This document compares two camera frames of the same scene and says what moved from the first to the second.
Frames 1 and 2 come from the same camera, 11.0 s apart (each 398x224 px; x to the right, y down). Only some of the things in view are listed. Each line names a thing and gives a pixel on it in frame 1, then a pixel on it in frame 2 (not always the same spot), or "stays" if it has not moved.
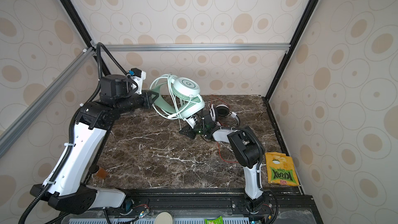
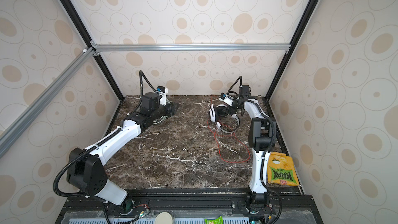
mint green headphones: [177, 97] -> [159, 120]
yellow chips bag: [281, 169] stays
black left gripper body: [143, 100] -> [167, 110]
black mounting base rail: [191, 205] stays
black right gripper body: [201, 129] -> [237, 106]
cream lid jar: [164, 218] stays
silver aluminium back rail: [211, 47] stays
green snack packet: [218, 220] stays
